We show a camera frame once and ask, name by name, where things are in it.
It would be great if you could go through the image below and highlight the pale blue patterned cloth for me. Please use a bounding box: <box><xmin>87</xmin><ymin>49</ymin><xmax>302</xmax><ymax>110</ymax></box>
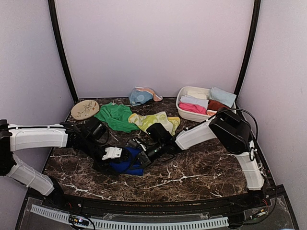
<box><xmin>129</xmin><ymin>87</ymin><xmax>163</xmax><ymax>106</ymax></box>

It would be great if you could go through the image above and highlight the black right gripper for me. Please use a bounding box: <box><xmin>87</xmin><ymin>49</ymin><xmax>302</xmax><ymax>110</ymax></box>
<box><xmin>130</xmin><ymin>141</ymin><xmax>166</xmax><ymax>171</ymax></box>

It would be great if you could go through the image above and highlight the white plastic basket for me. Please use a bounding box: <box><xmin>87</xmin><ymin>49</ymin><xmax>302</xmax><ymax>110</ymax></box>
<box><xmin>176</xmin><ymin>86</ymin><xmax>236</xmax><ymax>122</ymax></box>

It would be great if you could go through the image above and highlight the white slotted cable duct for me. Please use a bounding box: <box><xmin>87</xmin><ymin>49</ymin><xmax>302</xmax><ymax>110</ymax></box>
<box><xmin>30</xmin><ymin>205</ymin><xmax>229</xmax><ymax>230</ymax></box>

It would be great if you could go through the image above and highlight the small green circuit board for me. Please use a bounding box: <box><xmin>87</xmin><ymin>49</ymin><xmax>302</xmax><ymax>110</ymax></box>
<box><xmin>69</xmin><ymin>215</ymin><xmax>90</xmax><ymax>226</ymax></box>

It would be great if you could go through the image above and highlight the black corner frame post right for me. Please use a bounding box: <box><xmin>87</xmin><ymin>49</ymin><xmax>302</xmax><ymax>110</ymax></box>
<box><xmin>234</xmin><ymin>0</ymin><xmax>261</xmax><ymax>102</ymax></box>

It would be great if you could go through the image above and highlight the pink rolled towel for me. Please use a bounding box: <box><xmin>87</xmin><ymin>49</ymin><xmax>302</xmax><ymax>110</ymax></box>
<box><xmin>179</xmin><ymin>102</ymin><xmax>207</xmax><ymax>115</ymax></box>

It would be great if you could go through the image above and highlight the black corner frame post left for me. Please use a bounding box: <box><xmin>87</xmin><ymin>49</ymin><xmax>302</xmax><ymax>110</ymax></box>
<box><xmin>47</xmin><ymin>0</ymin><xmax>79</xmax><ymax>103</ymax></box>

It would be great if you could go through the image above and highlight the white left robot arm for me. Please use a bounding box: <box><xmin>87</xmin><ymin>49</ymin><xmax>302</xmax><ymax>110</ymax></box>
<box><xmin>0</xmin><ymin>117</ymin><xmax>122</xmax><ymax>209</ymax></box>

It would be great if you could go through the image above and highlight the black front rail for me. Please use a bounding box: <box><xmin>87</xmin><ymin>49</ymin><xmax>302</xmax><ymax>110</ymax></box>
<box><xmin>28</xmin><ymin>185</ymin><xmax>286</xmax><ymax>218</ymax></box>

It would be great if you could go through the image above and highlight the royal blue towel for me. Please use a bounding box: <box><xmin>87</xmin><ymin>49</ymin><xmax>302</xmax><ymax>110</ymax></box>
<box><xmin>109</xmin><ymin>147</ymin><xmax>144</xmax><ymax>176</ymax></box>

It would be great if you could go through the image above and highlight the light blue towel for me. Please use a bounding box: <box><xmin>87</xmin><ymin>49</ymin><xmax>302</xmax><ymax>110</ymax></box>
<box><xmin>209</xmin><ymin>87</ymin><xmax>237</xmax><ymax>107</ymax></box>

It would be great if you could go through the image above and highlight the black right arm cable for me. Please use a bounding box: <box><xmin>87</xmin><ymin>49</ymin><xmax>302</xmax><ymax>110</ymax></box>
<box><xmin>230</xmin><ymin>108</ymin><xmax>260</xmax><ymax>161</ymax></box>

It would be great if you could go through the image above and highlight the cream yellow cloth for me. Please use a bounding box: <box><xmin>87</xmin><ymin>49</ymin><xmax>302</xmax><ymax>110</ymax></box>
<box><xmin>128</xmin><ymin>112</ymin><xmax>181</xmax><ymax>136</ymax></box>

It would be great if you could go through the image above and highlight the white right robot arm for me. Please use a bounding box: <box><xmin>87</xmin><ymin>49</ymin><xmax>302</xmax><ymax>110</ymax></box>
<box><xmin>136</xmin><ymin>109</ymin><xmax>265</xmax><ymax>208</ymax></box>

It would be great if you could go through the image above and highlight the black corner frame post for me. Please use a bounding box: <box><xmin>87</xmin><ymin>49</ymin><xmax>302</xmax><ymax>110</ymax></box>
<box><xmin>234</xmin><ymin>0</ymin><xmax>261</xmax><ymax>102</ymax></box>
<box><xmin>47</xmin><ymin>0</ymin><xmax>79</xmax><ymax>103</ymax></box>

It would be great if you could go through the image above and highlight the orange patterned rolled towel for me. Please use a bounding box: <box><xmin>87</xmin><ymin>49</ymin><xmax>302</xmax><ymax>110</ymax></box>
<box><xmin>207</xmin><ymin>110</ymin><xmax>217</xmax><ymax>116</ymax></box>

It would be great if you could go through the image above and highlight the brown rolled towel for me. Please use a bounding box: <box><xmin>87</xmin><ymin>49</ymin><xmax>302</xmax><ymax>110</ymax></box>
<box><xmin>207</xmin><ymin>100</ymin><xmax>230</xmax><ymax>111</ymax></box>

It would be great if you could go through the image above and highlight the cream rolled towel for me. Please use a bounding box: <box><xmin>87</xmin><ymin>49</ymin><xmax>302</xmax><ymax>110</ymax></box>
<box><xmin>187</xmin><ymin>90</ymin><xmax>209</xmax><ymax>100</ymax></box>

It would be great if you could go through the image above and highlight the white lavender rolled towel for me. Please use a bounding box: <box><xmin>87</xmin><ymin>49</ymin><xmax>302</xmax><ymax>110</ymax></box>
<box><xmin>180</xmin><ymin>95</ymin><xmax>209</xmax><ymax>109</ymax></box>

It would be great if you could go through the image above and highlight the green towel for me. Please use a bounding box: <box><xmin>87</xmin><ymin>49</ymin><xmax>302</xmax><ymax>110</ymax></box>
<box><xmin>95</xmin><ymin>103</ymin><xmax>139</xmax><ymax>133</ymax></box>

